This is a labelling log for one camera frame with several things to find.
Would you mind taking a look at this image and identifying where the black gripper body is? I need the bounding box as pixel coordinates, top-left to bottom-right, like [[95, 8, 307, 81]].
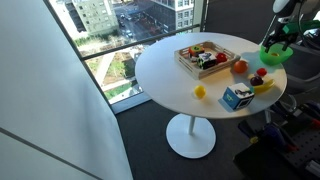
[[273, 23, 298, 43]]

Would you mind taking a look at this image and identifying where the green plastic bowl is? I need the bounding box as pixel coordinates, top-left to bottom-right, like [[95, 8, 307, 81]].
[[259, 44, 294, 66]]

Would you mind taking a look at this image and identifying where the red toy strawberry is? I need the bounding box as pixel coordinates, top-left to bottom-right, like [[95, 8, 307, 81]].
[[256, 67, 268, 78]]

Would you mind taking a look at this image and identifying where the toy orange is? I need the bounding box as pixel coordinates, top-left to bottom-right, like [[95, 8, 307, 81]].
[[232, 59, 250, 75]]

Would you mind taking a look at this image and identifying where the dark purple toy plum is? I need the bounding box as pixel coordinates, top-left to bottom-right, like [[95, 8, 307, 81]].
[[250, 75, 264, 87]]

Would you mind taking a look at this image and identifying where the yellow toy banana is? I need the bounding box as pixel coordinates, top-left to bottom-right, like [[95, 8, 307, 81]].
[[253, 78, 276, 95]]

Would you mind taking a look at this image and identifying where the red toy apple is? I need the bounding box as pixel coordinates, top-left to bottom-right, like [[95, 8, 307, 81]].
[[215, 52, 229, 64]]

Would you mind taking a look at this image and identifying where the yellow toy lemon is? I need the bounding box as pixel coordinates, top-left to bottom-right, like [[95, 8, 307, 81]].
[[194, 84, 207, 100]]

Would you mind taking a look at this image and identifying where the grey chair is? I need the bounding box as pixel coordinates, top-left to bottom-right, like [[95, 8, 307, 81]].
[[264, 41, 320, 124]]

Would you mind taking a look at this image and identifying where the black side panel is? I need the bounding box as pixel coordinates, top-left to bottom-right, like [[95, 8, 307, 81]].
[[203, 0, 278, 45]]

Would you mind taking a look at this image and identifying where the black-white soft cube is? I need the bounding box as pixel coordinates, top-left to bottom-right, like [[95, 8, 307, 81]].
[[197, 51, 218, 70]]

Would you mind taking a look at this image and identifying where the blue spring clamp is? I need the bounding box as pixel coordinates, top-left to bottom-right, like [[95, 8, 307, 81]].
[[258, 122, 298, 153], [298, 100, 320, 129]]

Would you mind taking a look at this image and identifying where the orange-green soft cube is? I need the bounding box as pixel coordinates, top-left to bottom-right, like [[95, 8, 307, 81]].
[[188, 44, 206, 58]]

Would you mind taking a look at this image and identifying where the wooden slatted tray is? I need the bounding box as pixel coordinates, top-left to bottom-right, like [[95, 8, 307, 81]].
[[174, 41, 242, 80]]

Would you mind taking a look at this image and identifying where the black perforated base board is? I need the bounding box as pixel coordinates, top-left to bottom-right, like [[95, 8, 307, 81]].
[[274, 123, 320, 180]]

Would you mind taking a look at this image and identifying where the white table pole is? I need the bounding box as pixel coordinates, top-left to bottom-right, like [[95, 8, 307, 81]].
[[187, 115, 197, 136]]

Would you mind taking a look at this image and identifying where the white round table base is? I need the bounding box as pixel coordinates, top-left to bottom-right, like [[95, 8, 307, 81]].
[[165, 113, 217, 160]]

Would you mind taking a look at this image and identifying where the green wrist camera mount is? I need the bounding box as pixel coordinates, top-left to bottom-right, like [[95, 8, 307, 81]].
[[283, 19, 320, 35]]

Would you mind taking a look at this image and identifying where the dark window rail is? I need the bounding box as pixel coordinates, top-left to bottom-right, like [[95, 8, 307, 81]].
[[79, 23, 203, 61]]

